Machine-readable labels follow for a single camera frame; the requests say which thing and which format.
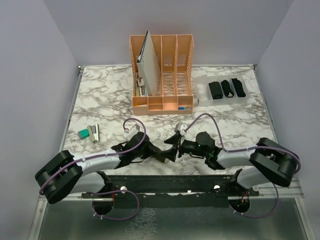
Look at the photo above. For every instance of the black patterned boxer underwear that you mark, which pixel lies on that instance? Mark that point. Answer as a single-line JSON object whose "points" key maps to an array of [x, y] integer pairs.
{"points": [[215, 90]]}

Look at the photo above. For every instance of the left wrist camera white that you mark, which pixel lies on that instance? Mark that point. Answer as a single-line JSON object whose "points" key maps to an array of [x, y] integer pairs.
{"points": [[130, 132]]}

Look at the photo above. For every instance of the white grey binder folder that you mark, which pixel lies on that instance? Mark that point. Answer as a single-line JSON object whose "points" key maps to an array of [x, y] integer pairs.
{"points": [[148, 65]]}

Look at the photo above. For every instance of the clear plastic compartment tray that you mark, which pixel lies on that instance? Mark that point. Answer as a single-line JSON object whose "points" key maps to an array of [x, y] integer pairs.
{"points": [[203, 95]]}

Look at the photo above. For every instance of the black rolled sock left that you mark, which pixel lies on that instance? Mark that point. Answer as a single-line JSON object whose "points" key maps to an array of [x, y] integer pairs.
{"points": [[226, 87]]}

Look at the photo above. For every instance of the olive green underwear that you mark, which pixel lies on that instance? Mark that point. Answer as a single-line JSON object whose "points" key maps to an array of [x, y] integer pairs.
{"points": [[160, 156]]}

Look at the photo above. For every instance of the black rolled sock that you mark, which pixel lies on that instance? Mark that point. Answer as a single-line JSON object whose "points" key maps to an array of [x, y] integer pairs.
{"points": [[226, 87], [238, 86]]}

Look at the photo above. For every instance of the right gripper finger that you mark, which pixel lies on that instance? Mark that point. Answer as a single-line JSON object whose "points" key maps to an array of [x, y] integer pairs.
{"points": [[174, 140], [171, 154]]}

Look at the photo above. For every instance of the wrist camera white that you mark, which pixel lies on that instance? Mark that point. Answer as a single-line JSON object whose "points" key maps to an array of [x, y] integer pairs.
{"points": [[181, 129], [130, 132]]}

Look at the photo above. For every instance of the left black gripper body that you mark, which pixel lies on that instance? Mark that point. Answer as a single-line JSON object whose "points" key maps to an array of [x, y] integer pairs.
{"points": [[147, 151]]}

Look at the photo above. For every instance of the stationery items in organizer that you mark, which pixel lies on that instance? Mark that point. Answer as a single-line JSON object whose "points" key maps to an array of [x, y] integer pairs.
{"points": [[140, 87]]}

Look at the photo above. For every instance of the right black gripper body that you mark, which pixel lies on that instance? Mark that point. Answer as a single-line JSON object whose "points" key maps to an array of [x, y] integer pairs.
{"points": [[189, 147]]}

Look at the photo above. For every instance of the teal green eraser block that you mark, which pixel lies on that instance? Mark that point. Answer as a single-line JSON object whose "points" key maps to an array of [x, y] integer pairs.
{"points": [[83, 134]]}

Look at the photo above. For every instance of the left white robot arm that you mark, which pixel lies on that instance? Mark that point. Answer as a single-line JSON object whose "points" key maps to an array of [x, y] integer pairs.
{"points": [[59, 177]]}

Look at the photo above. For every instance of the peach plastic file organizer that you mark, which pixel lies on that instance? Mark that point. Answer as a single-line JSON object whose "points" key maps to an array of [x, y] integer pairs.
{"points": [[175, 57]]}

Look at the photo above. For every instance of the black rolled sock right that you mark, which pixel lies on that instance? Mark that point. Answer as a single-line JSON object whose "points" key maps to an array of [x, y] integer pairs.
{"points": [[238, 86]]}

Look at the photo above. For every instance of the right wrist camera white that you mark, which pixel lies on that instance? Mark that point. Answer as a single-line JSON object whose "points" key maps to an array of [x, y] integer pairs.
{"points": [[181, 129]]}

